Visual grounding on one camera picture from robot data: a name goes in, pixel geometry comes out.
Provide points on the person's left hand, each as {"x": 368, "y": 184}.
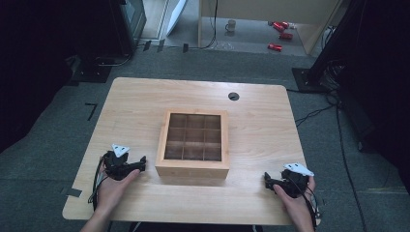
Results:
{"x": 111, "y": 193}

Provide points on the black tape corner mark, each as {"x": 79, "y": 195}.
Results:
{"x": 93, "y": 109}

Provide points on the white board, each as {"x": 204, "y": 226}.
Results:
{"x": 175, "y": 14}

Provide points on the grey mug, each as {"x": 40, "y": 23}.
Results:
{"x": 230, "y": 25}

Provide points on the wooden compartment box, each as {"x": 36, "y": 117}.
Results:
{"x": 192, "y": 167}

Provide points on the black stand base plate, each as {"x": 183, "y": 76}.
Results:
{"x": 92, "y": 72}
{"x": 306, "y": 80}

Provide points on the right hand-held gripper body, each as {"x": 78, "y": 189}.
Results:
{"x": 295, "y": 183}

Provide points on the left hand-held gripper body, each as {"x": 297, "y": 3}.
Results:
{"x": 116, "y": 167}

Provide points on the person's right hand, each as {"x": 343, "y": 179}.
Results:
{"x": 298, "y": 209}

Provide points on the red can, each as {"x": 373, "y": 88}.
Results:
{"x": 275, "y": 47}
{"x": 279, "y": 25}
{"x": 286, "y": 35}

